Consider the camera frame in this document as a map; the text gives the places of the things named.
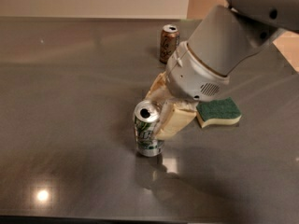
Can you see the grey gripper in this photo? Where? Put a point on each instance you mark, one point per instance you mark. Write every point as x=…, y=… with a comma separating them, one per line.
x=191, y=76

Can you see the green white 7up can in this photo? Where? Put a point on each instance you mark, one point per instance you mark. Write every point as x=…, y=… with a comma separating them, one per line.
x=146, y=116

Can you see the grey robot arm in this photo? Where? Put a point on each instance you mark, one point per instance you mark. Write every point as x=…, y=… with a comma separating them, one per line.
x=229, y=35

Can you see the orange brown soda can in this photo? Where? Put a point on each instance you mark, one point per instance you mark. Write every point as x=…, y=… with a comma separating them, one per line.
x=168, y=42

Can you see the green yellow sponge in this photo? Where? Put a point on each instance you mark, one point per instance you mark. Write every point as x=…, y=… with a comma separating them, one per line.
x=218, y=112

